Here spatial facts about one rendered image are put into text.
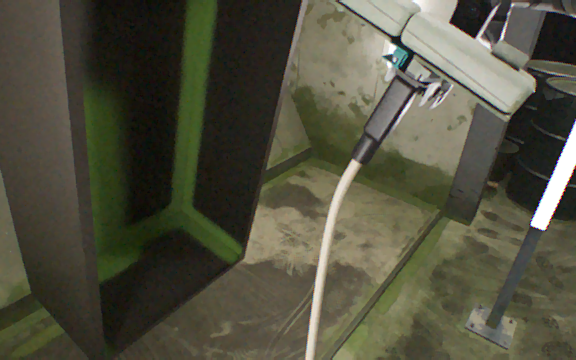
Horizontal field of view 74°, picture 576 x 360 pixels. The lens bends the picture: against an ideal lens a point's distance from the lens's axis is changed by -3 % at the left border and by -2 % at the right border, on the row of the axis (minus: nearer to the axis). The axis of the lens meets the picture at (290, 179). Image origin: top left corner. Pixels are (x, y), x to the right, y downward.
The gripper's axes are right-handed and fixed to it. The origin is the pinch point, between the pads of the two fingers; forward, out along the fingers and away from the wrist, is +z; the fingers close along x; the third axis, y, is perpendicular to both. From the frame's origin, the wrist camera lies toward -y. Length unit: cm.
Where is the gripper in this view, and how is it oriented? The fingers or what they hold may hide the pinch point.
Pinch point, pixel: (415, 62)
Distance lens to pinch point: 50.8
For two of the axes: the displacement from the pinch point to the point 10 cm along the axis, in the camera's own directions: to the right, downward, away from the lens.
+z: -6.0, 3.6, -7.2
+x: -7.2, -6.4, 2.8
